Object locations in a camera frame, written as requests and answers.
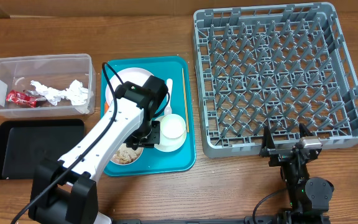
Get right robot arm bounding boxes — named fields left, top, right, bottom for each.
left=252, top=124, right=334, bottom=223

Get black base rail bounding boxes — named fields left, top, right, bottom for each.
left=112, top=215, right=280, bottom=224

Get white tissue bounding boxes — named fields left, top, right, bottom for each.
left=27, top=80, right=90, bottom=106

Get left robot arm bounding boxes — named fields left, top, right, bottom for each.
left=28, top=76, right=168, bottom=223

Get small white food bowl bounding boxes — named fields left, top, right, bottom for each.
left=109, top=142, right=145, bottom=166

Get large white plate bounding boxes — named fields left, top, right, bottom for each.
left=105, top=67, right=153, bottom=106

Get clear plastic waste bin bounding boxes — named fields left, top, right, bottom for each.
left=0, top=54, right=96, bottom=118

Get rice food scraps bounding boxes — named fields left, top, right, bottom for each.
left=112, top=143, right=143, bottom=164

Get grey plastic dishwasher rack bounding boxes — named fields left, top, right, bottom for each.
left=193, top=2, right=358, bottom=158

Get white plastic spoon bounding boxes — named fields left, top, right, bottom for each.
left=164, top=78, right=173, bottom=115

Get white saucer plate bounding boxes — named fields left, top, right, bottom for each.
left=155, top=116, right=186, bottom=152

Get small white cup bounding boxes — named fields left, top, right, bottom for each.
left=161, top=114, right=186, bottom=139

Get red snack wrapper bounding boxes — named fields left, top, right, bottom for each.
left=6, top=90, right=47, bottom=108

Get orange carrot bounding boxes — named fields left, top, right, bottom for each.
left=104, top=102, right=109, bottom=114

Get teal plastic serving tray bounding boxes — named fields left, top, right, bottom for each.
left=104, top=56, right=196, bottom=177

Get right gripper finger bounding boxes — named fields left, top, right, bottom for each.
left=299, top=123, right=313, bottom=138
left=262, top=126, right=275, bottom=149

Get black plastic tray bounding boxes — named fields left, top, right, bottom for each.
left=0, top=119, right=85, bottom=180

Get wooden chopstick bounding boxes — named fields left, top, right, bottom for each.
left=181, top=68, right=190, bottom=133

